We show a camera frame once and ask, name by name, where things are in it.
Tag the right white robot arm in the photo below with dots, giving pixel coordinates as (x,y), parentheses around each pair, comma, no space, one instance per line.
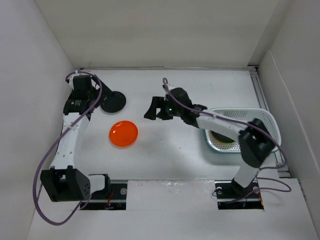
(251,136)

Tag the green plate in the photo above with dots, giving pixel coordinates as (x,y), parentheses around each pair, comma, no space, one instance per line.
(224,143)

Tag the orange plate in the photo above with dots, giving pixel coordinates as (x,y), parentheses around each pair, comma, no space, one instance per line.
(123,134)

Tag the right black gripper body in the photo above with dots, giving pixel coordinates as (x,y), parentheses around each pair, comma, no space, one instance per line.
(177,111)

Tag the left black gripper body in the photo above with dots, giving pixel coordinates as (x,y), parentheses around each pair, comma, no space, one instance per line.
(92,94)

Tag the black plate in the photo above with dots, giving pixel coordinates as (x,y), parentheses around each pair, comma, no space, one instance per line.
(114,103)
(219,137)

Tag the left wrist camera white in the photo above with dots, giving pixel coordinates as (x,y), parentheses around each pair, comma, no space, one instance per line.
(70,78)

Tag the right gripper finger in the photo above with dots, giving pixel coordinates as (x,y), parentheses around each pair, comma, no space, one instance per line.
(156,103)
(164,114)

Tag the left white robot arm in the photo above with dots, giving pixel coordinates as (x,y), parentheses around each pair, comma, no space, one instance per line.
(64,181)

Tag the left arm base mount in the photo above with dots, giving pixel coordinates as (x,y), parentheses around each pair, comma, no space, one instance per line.
(114,200)

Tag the white perforated plastic bin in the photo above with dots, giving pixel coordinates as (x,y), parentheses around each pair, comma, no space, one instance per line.
(244,115)

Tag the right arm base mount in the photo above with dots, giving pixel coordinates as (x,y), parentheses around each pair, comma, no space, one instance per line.
(229,196)

